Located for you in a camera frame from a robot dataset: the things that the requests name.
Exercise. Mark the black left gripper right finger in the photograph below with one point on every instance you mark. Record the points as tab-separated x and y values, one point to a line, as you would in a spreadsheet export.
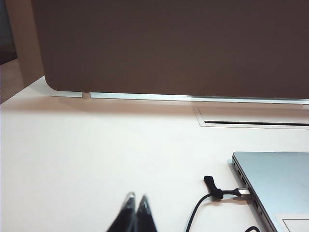
144	217

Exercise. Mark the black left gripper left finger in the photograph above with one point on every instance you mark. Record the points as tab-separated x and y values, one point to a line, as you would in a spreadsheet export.
124	217

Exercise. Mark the silver Dell laptop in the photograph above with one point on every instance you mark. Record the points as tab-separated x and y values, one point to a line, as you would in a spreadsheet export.
277	181

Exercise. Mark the light grey bar under divider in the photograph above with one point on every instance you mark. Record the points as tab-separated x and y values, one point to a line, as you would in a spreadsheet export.
241	98

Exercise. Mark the brown desk divider panel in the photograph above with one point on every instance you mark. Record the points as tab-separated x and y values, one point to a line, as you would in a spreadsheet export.
169	48

